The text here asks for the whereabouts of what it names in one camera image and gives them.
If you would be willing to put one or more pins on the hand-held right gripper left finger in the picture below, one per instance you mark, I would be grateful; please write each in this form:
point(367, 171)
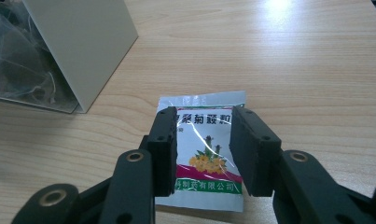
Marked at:
point(164, 149)

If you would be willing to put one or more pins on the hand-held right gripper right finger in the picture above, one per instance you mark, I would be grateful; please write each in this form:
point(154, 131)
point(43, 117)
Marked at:
point(254, 155)

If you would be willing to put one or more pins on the white flower-print medicine packet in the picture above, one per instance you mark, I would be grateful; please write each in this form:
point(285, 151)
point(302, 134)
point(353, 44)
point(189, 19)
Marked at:
point(204, 146)

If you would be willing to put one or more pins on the beige cardboard box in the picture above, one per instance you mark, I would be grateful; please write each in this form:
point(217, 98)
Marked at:
point(86, 46)

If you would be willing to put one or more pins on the clear bag of tea bags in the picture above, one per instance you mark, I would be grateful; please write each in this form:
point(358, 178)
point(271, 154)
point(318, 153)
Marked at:
point(17, 59)

